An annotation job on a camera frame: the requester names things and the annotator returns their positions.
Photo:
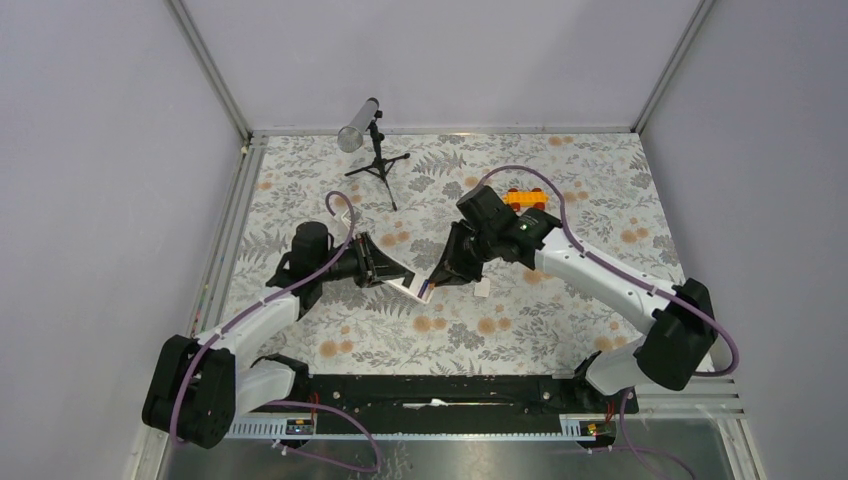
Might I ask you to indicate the white cable duct rail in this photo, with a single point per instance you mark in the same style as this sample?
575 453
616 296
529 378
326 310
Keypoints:
300 427

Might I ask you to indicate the white remote control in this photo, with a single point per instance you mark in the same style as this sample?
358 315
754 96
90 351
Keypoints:
412 292

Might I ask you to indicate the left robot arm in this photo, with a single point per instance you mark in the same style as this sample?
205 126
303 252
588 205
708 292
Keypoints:
201 384

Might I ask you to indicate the black base bar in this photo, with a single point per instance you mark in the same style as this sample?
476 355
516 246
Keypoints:
473 400

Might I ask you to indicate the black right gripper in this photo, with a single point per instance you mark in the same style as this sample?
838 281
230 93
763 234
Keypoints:
452 269

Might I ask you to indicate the floral table mat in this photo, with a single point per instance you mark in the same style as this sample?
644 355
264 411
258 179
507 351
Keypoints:
531 323

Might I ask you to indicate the white battery cover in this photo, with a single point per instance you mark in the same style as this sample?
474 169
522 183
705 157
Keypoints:
482 288

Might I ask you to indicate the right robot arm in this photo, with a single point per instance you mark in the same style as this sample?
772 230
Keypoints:
675 336

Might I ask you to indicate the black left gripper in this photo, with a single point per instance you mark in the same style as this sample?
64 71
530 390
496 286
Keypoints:
373 265

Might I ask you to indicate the black mini tripod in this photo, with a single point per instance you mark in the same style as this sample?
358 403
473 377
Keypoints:
380 166

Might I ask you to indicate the silver metal tube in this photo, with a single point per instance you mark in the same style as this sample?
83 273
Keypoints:
351 137

